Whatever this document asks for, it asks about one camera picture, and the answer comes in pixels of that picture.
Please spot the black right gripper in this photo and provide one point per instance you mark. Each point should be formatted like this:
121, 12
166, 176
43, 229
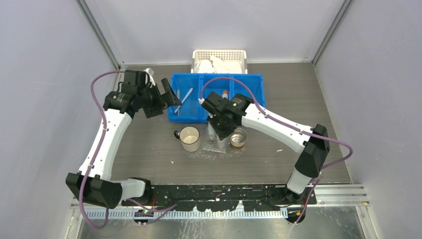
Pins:
221, 133

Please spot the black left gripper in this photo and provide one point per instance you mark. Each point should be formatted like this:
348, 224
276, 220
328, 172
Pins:
170, 99

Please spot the small metal cup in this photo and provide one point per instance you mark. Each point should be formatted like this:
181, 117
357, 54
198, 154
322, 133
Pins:
238, 138

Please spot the red cap toothpaste tube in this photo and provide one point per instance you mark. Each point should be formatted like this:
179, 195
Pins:
222, 143

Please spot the teal cap toothpaste tube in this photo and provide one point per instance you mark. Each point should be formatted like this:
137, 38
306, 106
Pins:
211, 132

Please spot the clear square textured holder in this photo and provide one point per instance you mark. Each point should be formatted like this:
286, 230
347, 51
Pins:
209, 145

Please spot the white enamel mug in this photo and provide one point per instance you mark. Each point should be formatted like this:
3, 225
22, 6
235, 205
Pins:
189, 137

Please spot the clear oval textured tray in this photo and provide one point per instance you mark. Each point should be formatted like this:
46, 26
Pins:
231, 152

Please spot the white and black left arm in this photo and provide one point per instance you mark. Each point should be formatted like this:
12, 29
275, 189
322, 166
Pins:
92, 183

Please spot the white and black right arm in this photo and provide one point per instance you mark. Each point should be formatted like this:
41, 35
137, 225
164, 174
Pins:
309, 142

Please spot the white toothbrush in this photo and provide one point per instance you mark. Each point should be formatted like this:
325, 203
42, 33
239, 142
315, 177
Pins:
184, 99

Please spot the blue three-compartment plastic bin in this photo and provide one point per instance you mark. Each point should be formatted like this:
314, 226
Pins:
190, 110

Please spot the white perforated basket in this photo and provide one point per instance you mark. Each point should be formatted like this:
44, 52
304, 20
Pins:
226, 55

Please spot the white cloths in basket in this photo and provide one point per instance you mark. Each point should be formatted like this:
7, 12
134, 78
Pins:
215, 65

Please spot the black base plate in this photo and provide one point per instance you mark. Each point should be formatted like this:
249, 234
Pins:
218, 197

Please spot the perforated metal rail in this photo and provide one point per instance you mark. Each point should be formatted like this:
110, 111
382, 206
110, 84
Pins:
128, 213

